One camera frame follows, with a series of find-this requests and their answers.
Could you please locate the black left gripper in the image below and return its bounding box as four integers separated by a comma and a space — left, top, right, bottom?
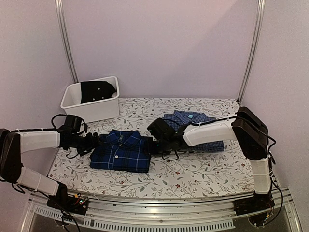
68, 132, 104, 156

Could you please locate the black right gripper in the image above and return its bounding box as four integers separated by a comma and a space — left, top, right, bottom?
142, 138, 170, 157

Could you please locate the blue gingham shirt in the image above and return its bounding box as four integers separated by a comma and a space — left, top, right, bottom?
162, 110, 224, 152

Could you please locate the dark blue plaid shirt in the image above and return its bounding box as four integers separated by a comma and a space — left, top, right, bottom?
90, 130, 151, 173

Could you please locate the white plastic bin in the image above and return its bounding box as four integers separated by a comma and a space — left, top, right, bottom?
60, 76, 120, 123

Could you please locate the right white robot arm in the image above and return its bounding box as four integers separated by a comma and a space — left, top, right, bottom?
147, 106, 272, 211

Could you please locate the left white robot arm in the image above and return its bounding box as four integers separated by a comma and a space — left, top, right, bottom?
0, 129, 100, 210

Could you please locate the floral patterned table mat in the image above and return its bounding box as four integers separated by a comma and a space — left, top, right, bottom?
48, 98, 254, 199

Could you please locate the black shirt in bin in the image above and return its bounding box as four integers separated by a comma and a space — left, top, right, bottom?
80, 81, 116, 104

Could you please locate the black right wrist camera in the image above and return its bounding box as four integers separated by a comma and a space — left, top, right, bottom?
147, 118, 176, 142

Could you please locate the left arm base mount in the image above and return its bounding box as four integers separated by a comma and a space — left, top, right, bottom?
47, 192, 89, 215

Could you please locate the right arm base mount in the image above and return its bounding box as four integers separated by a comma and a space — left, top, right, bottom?
233, 193, 275, 227

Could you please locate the left aluminium frame post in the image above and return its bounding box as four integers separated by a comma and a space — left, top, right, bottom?
55, 0, 79, 84

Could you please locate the aluminium frame post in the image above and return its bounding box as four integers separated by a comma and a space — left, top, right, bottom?
237, 0, 266, 105
55, 0, 79, 84

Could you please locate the right aluminium frame post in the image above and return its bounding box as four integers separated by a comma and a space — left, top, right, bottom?
237, 0, 266, 105

